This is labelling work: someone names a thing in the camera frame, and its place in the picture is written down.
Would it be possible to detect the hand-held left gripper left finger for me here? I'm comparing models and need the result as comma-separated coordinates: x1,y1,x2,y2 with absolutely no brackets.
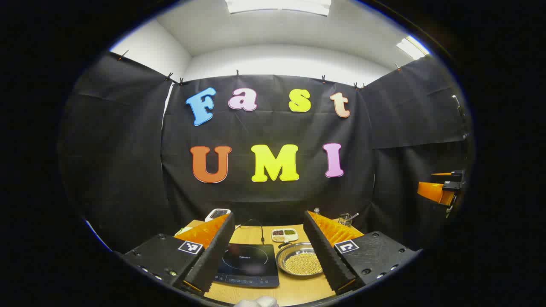
121,212,235,294

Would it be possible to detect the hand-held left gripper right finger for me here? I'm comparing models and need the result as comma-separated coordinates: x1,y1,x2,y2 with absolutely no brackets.
303,211,424,296

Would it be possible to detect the steel pot with soybeans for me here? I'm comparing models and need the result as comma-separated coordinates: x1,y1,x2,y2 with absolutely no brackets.
275,240,325,278

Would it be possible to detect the black induction cooktop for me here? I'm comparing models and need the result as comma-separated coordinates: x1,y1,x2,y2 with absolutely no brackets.
212,243,280,289

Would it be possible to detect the white toaster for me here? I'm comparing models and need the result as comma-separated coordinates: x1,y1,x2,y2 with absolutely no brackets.
204,208,232,223

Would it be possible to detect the white divided bean dish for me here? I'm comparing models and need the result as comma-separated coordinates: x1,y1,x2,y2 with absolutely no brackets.
271,228,299,243

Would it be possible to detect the small ceiling light panel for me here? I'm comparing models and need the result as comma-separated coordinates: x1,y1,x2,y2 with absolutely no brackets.
395,35,431,61

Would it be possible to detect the row of cloth clips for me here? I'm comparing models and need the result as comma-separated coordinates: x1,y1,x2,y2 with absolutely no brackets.
117,49,404,92

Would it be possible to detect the long ceiling light panel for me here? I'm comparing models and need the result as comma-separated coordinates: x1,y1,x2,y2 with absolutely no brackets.
225,0,333,17

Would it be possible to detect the black power cable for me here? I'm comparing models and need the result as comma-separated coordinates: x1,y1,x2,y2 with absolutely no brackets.
238,218,266,245

